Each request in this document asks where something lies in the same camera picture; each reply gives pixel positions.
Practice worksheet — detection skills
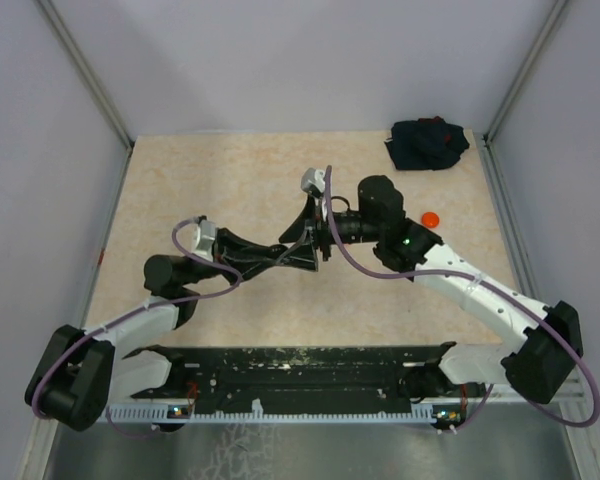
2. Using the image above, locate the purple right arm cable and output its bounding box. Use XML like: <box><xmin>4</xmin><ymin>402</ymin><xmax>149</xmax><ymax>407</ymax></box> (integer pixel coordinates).
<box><xmin>322</xmin><ymin>164</ymin><xmax>600</xmax><ymax>435</ymax></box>

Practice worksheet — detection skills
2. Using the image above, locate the dark crumpled cloth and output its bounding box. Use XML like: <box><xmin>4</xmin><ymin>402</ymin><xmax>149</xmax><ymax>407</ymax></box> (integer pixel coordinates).
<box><xmin>385</xmin><ymin>116</ymin><xmax>470</xmax><ymax>171</ymax></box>

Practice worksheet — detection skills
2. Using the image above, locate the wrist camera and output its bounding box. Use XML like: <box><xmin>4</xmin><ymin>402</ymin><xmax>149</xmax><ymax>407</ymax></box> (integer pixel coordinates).
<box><xmin>191</xmin><ymin>216</ymin><xmax>217</xmax><ymax>261</ymax></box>
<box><xmin>300</xmin><ymin>168</ymin><xmax>326</xmax><ymax>199</ymax></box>

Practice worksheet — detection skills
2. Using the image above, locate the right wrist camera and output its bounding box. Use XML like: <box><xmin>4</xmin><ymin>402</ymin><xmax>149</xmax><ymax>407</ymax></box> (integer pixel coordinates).
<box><xmin>300</xmin><ymin>168</ymin><xmax>326</xmax><ymax>199</ymax></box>

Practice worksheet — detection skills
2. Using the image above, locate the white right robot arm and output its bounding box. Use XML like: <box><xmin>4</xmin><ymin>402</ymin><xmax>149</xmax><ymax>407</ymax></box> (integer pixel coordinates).
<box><xmin>279</xmin><ymin>168</ymin><xmax>583</xmax><ymax>404</ymax></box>

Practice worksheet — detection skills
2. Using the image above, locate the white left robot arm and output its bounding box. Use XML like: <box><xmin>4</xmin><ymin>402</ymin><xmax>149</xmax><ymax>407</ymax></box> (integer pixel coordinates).
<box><xmin>25</xmin><ymin>220</ymin><xmax>291</xmax><ymax>431</ymax></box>

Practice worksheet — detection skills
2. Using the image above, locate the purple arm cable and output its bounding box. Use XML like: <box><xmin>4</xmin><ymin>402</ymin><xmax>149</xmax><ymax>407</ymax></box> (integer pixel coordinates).
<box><xmin>32</xmin><ymin>215</ymin><xmax>244</xmax><ymax>420</ymax></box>
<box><xmin>322</xmin><ymin>164</ymin><xmax>600</xmax><ymax>435</ymax></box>

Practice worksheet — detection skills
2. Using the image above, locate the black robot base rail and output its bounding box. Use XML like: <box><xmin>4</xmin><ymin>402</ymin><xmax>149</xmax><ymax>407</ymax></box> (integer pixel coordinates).
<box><xmin>130</xmin><ymin>344</ymin><xmax>486</xmax><ymax>418</ymax></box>

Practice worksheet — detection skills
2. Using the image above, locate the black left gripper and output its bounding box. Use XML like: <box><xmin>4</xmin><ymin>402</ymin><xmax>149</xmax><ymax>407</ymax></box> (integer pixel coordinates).
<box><xmin>184</xmin><ymin>227</ymin><xmax>279</xmax><ymax>286</ymax></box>

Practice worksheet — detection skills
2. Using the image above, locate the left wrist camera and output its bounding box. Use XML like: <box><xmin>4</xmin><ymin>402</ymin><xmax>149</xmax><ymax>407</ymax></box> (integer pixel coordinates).
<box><xmin>191</xmin><ymin>216</ymin><xmax>217</xmax><ymax>261</ymax></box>

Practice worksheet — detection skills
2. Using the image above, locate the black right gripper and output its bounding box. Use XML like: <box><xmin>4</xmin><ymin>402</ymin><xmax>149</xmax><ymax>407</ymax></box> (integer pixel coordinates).
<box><xmin>276</xmin><ymin>193</ymin><xmax>383</xmax><ymax>271</ymax></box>

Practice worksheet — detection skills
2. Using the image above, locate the orange earbud charging case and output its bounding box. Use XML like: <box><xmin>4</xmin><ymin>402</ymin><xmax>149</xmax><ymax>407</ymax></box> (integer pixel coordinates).
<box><xmin>421</xmin><ymin>212</ymin><xmax>440</xmax><ymax>229</ymax></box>

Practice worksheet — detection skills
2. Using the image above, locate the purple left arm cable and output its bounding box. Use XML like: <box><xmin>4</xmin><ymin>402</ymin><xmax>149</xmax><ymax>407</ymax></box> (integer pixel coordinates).
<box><xmin>32</xmin><ymin>215</ymin><xmax>244</xmax><ymax>420</ymax></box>

